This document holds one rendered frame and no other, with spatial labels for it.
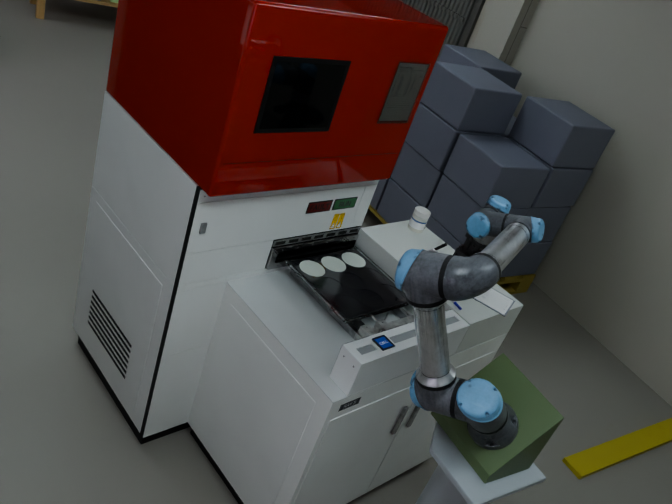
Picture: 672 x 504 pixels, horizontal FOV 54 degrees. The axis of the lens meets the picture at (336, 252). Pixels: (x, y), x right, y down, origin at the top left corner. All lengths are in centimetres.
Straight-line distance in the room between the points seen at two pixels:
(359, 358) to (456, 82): 251
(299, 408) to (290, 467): 24
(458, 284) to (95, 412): 180
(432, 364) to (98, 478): 144
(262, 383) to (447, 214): 221
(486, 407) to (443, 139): 260
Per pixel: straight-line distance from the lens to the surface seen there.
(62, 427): 294
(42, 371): 315
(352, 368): 207
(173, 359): 255
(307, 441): 225
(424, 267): 170
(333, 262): 256
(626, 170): 471
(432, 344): 185
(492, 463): 210
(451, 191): 421
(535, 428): 211
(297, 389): 221
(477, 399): 192
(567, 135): 422
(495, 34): 531
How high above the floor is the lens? 222
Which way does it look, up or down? 30 degrees down
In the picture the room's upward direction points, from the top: 20 degrees clockwise
